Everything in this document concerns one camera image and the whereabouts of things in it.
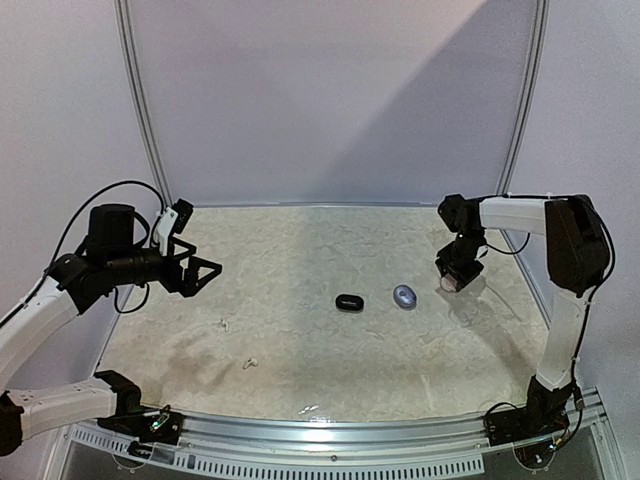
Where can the aluminium right corner post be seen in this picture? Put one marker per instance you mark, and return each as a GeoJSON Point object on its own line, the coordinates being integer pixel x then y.
{"type": "Point", "coordinates": [531, 69]}

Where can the aluminium front rail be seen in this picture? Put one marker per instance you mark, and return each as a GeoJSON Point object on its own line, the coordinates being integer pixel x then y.
{"type": "Point", "coordinates": [591, 450]}

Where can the aluminium left corner post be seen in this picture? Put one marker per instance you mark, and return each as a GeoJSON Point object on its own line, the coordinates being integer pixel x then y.
{"type": "Point", "coordinates": [124, 21]}

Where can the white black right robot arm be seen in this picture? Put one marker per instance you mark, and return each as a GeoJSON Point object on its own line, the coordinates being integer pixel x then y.
{"type": "Point", "coordinates": [579, 259]}

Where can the perforated white front panel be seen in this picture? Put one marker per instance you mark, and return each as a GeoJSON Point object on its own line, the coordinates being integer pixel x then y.
{"type": "Point", "coordinates": [96, 454]}

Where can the pink round charging case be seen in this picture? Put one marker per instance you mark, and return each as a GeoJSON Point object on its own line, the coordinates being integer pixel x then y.
{"type": "Point", "coordinates": [448, 284]}

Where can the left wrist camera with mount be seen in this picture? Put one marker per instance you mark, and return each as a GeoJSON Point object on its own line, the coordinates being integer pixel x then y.
{"type": "Point", "coordinates": [171, 221]}

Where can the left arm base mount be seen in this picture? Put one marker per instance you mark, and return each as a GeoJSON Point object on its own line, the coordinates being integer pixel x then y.
{"type": "Point", "coordinates": [148, 426]}

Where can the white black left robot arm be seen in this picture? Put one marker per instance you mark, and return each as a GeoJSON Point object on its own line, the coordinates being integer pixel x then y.
{"type": "Point", "coordinates": [120, 249]}

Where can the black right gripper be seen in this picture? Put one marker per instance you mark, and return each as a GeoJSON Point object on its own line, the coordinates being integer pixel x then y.
{"type": "Point", "coordinates": [460, 266]}

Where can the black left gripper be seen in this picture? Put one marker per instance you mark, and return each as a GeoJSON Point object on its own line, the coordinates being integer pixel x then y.
{"type": "Point", "coordinates": [173, 282]}

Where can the blue-grey oval charging case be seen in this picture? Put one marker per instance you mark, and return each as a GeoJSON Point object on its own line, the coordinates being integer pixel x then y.
{"type": "Point", "coordinates": [405, 297]}

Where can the aluminium corner post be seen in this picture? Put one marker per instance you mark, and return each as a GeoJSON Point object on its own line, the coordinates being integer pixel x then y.
{"type": "Point", "coordinates": [531, 69]}
{"type": "Point", "coordinates": [124, 21]}

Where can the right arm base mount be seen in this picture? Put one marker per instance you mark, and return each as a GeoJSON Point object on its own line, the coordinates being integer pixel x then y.
{"type": "Point", "coordinates": [522, 420]}

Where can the black earbud charging case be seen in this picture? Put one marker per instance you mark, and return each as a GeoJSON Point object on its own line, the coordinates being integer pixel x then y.
{"type": "Point", "coordinates": [349, 303]}

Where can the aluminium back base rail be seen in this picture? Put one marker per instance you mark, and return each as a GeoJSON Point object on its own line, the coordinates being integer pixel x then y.
{"type": "Point", "coordinates": [319, 204]}

